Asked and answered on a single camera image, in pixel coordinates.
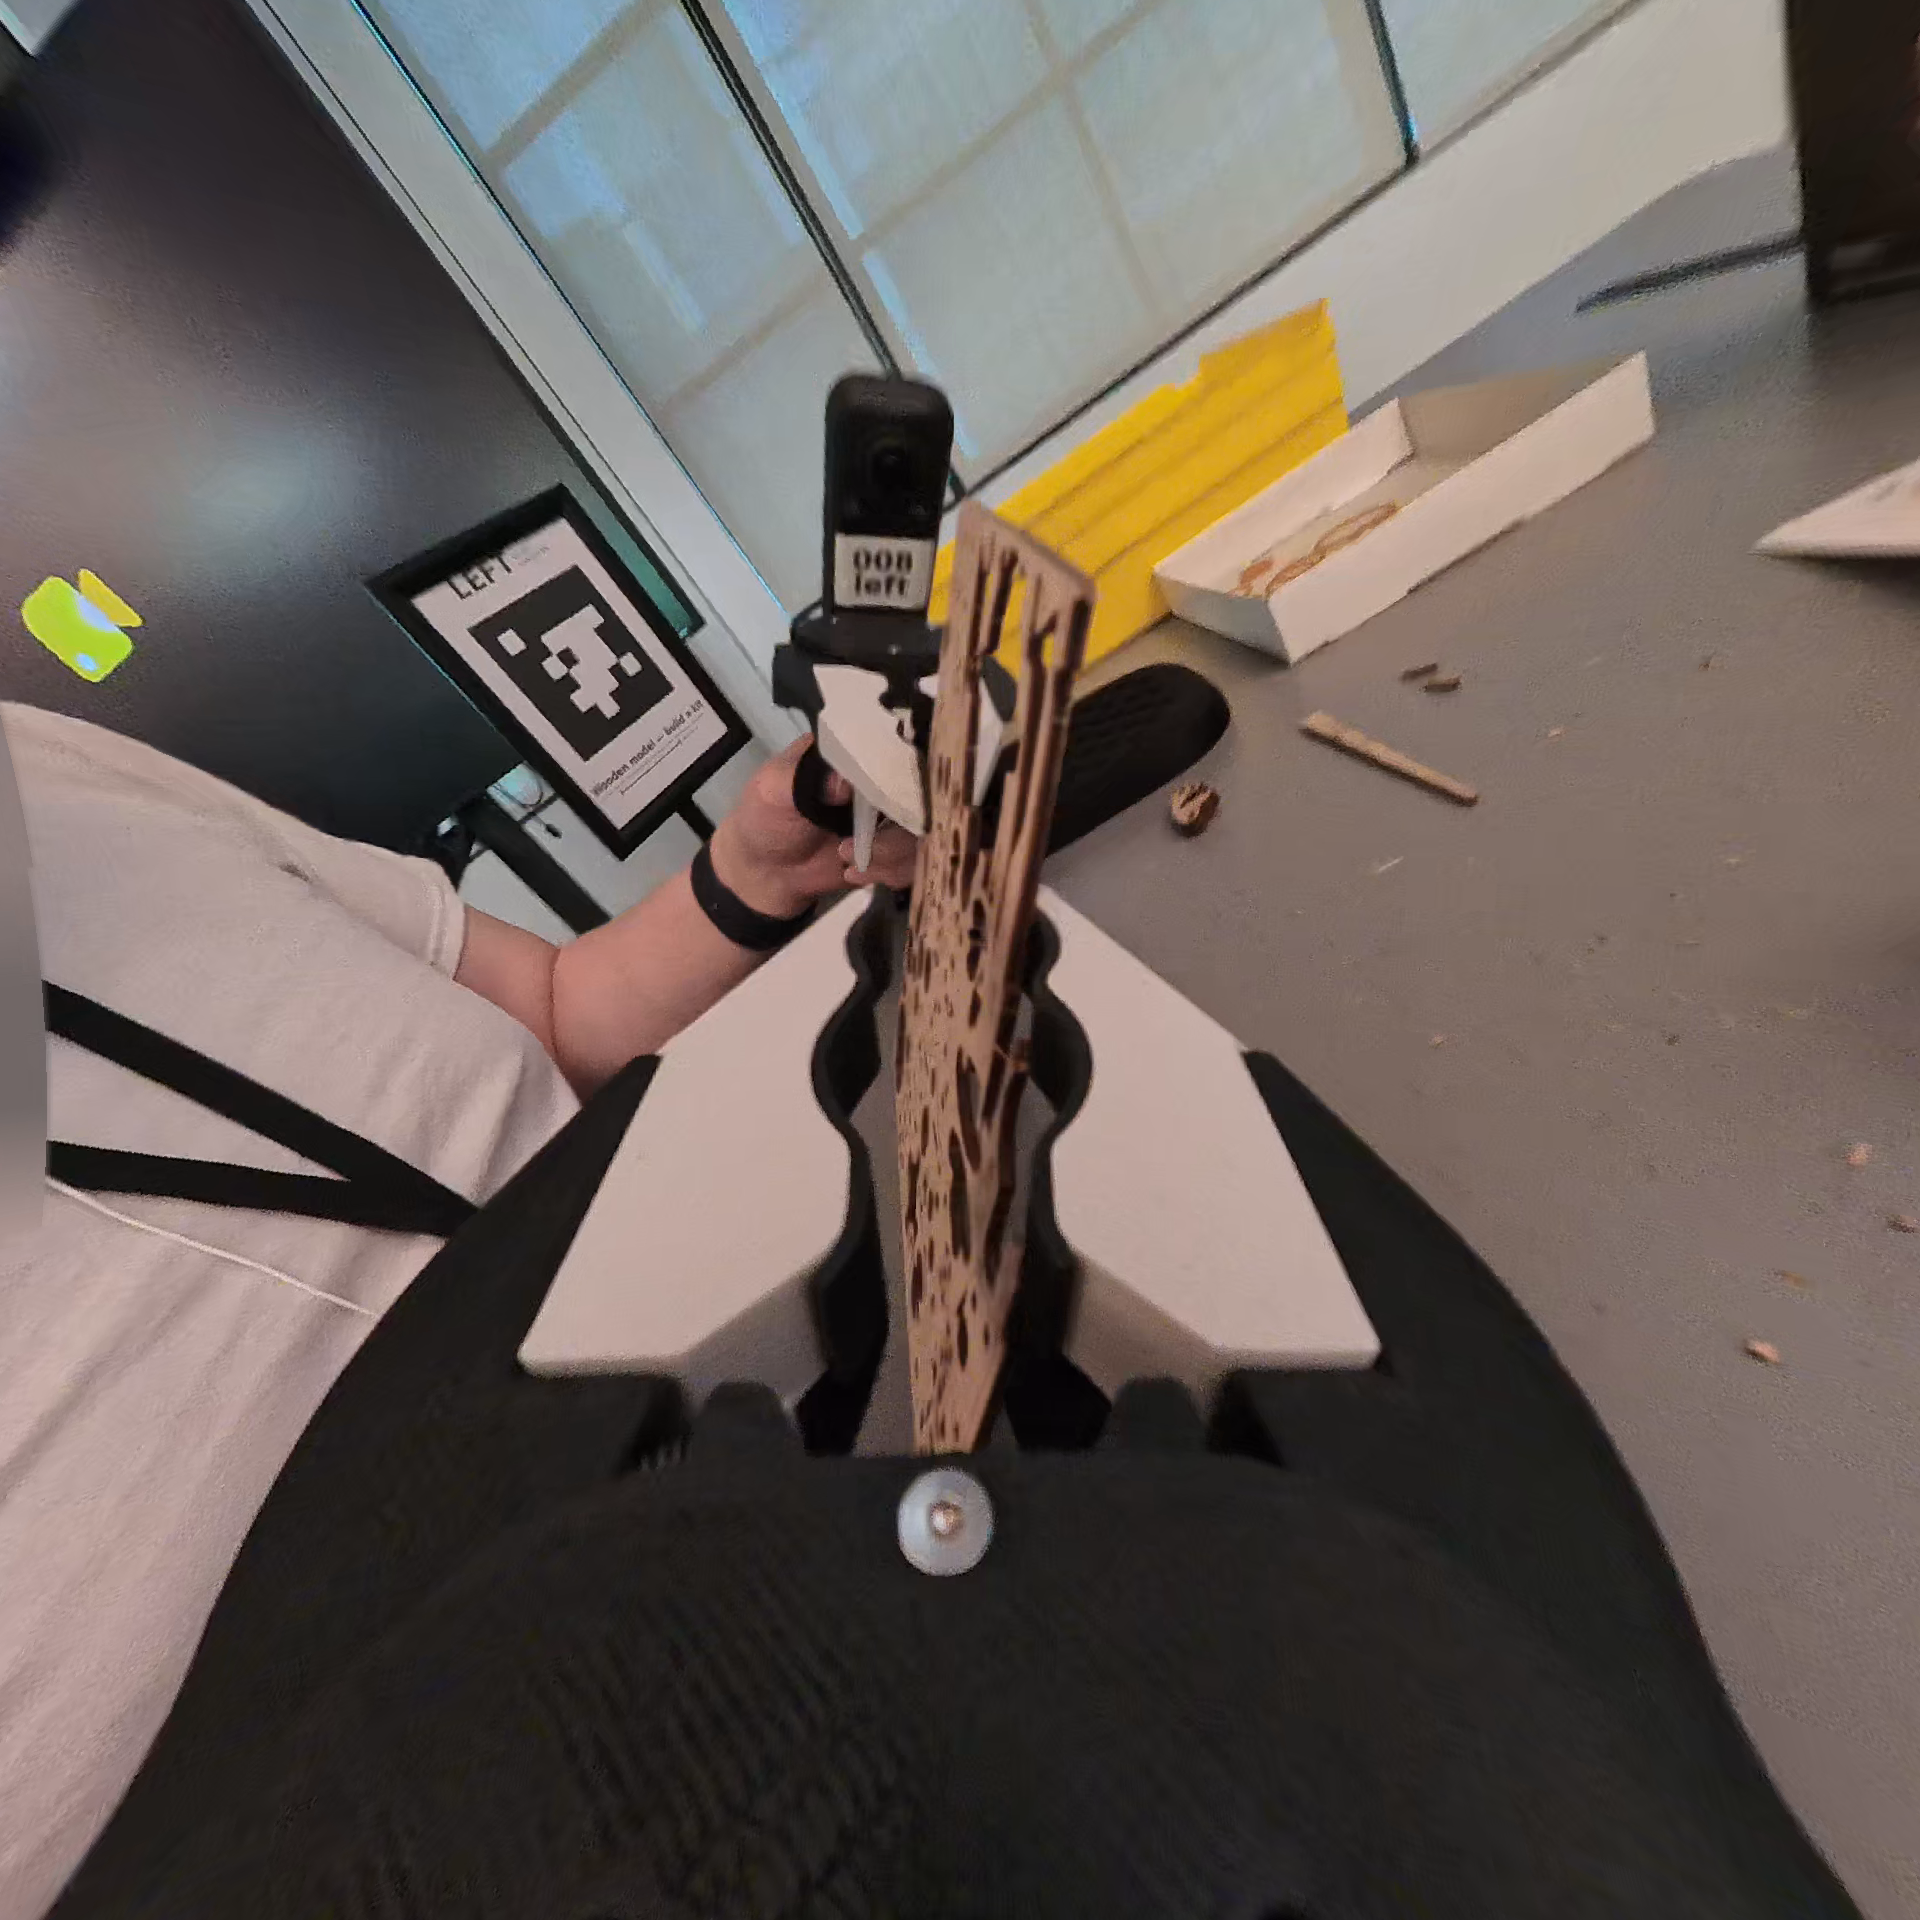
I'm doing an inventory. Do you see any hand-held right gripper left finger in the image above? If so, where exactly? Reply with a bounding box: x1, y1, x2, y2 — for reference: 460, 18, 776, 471
518, 886, 908, 1453

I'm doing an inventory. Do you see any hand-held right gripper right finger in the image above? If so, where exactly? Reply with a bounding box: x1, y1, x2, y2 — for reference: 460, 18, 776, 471
1007, 886, 1380, 1449

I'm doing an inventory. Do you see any laser-cut wooden sheet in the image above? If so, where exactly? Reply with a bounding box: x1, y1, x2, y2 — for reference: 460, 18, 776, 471
896, 498, 1096, 1457

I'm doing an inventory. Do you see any long curved wooden model part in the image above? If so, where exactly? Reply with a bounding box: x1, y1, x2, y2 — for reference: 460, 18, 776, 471
1300, 713, 1479, 809

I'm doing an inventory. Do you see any person's left forearm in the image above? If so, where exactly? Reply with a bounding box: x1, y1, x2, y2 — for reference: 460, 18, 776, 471
450, 886, 751, 1097

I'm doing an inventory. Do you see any black model kit box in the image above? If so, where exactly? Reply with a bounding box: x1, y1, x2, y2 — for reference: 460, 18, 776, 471
1783, 0, 1920, 301

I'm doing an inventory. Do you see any person's left hand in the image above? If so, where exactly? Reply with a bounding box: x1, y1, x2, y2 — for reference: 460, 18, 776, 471
714, 739, 916, 918

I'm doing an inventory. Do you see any black ribbed wrist rest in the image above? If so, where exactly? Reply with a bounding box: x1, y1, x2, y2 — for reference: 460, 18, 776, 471
1034, 665, 1231, 857

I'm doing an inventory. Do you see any black wristband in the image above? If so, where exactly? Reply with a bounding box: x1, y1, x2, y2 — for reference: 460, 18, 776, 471
691, 841, 818, 949

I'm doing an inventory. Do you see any large glass window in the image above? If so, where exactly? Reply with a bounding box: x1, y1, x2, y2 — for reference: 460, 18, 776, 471
360, 0, 1638, 495

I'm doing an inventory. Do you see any yellow plastic bin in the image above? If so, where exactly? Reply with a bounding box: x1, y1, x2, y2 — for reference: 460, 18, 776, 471
976, 298, 1352, 670

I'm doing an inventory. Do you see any black framed marker sign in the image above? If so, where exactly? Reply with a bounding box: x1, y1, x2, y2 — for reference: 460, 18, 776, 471
367, 483, 751, 862

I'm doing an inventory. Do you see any black easel stand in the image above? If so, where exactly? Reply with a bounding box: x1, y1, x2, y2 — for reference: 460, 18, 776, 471
435, 778, 714, 934

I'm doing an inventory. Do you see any pile of rubber bands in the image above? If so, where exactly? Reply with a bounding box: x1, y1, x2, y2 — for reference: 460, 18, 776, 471
1238, 501, 1404, 595

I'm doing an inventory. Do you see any person's white shirt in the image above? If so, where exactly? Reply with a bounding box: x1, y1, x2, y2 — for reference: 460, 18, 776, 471
0, 702, 587, 1920

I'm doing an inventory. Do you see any white cardboard tray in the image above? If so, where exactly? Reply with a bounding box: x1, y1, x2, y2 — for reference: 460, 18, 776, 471
1154, 351, 1656, 665

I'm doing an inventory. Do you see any black table slot cover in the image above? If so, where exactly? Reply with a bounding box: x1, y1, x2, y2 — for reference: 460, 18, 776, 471
1576, 239, 1802, 311

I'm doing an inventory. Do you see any illustrated instruction booklet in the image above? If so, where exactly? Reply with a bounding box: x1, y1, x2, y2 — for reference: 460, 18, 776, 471
1754, 457, 1920, 561

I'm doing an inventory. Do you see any thin white cord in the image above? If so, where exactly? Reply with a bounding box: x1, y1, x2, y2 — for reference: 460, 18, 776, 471
46, 1175, 375, 1315

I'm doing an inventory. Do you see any large dark wall screen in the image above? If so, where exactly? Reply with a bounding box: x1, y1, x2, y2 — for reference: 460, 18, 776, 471
0, 0, 707, 857

